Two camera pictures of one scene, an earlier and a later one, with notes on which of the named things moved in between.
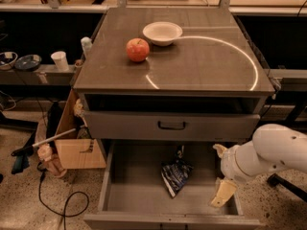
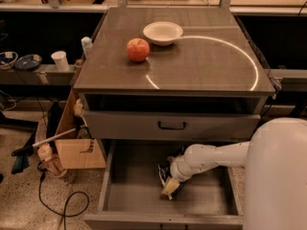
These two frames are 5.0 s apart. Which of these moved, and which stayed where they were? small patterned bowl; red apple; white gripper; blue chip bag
Moved: white gripper
Stayed: small patterned bowl; red apple; blue chip bag
